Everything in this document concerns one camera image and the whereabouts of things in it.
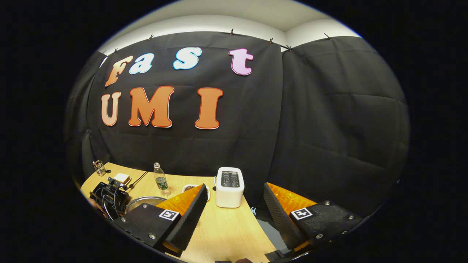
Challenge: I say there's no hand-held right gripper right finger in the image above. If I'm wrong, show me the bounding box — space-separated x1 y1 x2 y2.
263 182 365 256

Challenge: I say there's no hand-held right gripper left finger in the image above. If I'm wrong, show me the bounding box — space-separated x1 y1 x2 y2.
112 184 209 258

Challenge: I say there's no stainless steel pot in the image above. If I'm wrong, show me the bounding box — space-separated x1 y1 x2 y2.
125 196 167 215

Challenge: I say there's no white divided bean tray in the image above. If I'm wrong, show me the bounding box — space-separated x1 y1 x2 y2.
182 184 211 202

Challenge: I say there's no clear plastic water bottle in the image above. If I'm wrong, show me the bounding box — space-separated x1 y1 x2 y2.
153 162 171 197

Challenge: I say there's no white toaster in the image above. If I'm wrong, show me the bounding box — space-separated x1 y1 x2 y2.
215 167 245 209

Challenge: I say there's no black backdrop cloth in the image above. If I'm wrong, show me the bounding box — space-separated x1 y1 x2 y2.
64 31 410 220

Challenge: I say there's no row of black clips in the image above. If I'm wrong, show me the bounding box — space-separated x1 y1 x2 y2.
102 28 332 54

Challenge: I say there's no black cable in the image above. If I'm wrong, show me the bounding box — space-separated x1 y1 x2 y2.
127 170 149 190

